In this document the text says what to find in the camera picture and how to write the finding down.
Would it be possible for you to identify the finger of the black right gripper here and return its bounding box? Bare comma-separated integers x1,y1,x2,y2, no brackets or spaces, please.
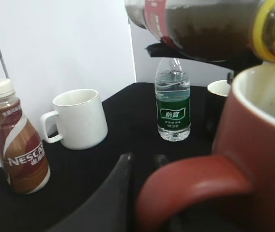
145,43,263,72

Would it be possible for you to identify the black mug white inside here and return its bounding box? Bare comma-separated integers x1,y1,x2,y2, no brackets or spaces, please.
204,79,230,140

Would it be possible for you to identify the red mug white inside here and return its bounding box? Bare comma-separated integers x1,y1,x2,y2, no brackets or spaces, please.
136,64,275,232

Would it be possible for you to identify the white ceramic mug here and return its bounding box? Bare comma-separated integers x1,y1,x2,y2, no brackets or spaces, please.
40,89,108,150

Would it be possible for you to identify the green label water bottle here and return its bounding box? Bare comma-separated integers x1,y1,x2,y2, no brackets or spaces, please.
154,58,191,142

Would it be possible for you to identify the Nescafe coffee bottle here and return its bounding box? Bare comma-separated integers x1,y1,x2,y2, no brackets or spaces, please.
0,78,51,195

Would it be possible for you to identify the cola bottle red label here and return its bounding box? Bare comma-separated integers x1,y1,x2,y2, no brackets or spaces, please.
124,0,275,63

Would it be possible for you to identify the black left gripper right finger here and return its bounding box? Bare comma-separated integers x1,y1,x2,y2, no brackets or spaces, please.
153,154,169,169

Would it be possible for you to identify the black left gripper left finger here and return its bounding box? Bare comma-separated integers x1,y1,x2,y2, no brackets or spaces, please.
49,153,134,232

